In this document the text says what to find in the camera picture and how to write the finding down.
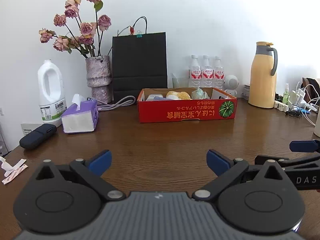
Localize left water bottle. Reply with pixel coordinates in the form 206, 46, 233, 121
189, 55, 202, 88

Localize white detergent jug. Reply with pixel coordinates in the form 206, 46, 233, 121
37, 60, 67, 127

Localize green plastic bag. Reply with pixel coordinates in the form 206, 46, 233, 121
191, 87, 210, 100

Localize purple cloth pouch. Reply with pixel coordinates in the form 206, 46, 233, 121
153, 96, 174, 101

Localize stacked small tins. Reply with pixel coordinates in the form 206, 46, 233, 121
242, 85, 250, 100

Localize white robot speaker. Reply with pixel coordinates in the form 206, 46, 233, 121
224, 75, 239, 96

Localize clear drinking glass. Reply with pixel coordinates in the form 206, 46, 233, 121
172, 73, 189, 88

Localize green binder clip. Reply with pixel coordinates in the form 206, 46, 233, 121
136, 30, 143, 38

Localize green spray bottle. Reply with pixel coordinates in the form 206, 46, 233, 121
282, 83, 289, 105

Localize black paper bag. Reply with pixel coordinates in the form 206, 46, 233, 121
112, 24, 168, 101

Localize yellow thermos jug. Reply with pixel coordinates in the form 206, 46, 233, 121
248, 41, 278, 109

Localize lilac rope cord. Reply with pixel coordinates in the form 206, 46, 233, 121
87, 95, 137, 112

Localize middle water bottle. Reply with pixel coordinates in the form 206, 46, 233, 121
202, 55, 214, 87

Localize dried pink roses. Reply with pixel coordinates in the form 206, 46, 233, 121
39, 0, 112, 59

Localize pink white paper strips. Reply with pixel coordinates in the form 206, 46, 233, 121
0, 157, 28, 185

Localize white wet wipes pack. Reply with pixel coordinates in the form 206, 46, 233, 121
146, 94, 165, 101

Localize white power strip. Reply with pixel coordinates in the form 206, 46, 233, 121
274, 100, 290, 113

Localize water bottle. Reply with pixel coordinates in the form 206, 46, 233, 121
202, 55, 214, 87
189, 55, 202, 88
213, 56, 225, 90

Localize right water bottle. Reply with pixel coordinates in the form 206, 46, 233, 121
213, 56, 225, 90

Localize purple textured vase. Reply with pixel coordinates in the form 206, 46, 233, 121
85, 55, 113, 103

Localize orange cardboard box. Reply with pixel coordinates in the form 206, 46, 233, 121
137, 88, 238, 123

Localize white charger cables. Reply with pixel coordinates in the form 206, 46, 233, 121
291, 81, 320, 127

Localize black earphone wire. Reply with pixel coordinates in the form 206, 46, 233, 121
285, 104, 304, 119

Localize yellow white plush toy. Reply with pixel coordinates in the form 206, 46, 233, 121
165, 90, 191, 100

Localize purple tissue pack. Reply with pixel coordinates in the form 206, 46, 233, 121
61, 94, 99, 134

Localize dark blue case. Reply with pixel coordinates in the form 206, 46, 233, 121
19, 124, 57, 150

